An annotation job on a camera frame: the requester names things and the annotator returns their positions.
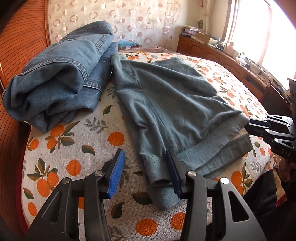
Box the orange fruit print bedsheet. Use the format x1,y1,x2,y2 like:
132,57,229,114
21,51,279,241

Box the person's right forearm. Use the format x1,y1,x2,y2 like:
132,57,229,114
252,170,296,241

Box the bright window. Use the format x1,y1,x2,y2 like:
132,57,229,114
223,0,296,91

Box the floral blanket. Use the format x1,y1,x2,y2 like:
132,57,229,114
117,46,184,56

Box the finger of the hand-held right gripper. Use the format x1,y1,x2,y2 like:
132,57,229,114
264,128,296,152
245,118,279,138

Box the person's right hand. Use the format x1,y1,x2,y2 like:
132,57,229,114
279,159,296,183

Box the circle pattern sheer curtain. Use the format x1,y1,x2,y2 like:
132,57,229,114
47,0,181,51

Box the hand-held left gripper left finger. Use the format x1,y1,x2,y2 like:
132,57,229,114
24,148,126,241

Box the grey-green pants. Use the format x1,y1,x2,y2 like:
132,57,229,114
110,53,253,212

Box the lace window curtain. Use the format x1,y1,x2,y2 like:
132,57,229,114
203,0,233,40

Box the blue denim jeans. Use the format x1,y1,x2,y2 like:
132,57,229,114
2,21,119,133

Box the wooden cabinet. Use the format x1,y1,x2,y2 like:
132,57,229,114
177,34,270,100

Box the wooden slatted headboard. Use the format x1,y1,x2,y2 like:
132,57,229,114
0,0,52,234

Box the blue box on bed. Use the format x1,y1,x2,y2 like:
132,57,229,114
118,39,139,50

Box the dark wooden chair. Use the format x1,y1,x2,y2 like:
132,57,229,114
262,81,292,113

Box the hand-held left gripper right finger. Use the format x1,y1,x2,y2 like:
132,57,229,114
166,148,266,241

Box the stack of papers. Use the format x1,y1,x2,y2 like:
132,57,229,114
181,24,202,36

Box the cardboard box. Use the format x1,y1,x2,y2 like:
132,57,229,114
195,31,213,45

